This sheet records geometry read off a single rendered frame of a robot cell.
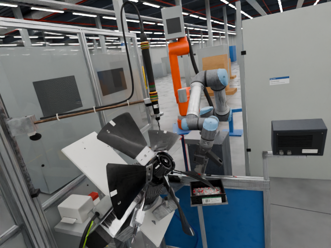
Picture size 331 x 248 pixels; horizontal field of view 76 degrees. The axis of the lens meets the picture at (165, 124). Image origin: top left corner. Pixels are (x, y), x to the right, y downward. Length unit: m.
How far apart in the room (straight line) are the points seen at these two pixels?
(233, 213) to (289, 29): 1.99
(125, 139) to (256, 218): 1.12
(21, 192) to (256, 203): 1.42
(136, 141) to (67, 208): 0.62
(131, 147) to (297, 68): 2.19
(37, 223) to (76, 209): 0.21
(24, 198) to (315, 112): 2.82
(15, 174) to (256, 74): 2.48
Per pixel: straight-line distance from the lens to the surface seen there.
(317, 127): 1.41
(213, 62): 9.14
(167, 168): 1.05
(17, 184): 1.24
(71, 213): 1.48
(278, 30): 2.79
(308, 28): 2.83
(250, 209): 1.73
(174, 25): 5.03
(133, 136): 1.12
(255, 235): 1.88
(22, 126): 1.14
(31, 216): 1.32
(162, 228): 1.27
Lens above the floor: 1.70
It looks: 16 degrees down
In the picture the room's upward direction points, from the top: 10 degrees counter-clockwise
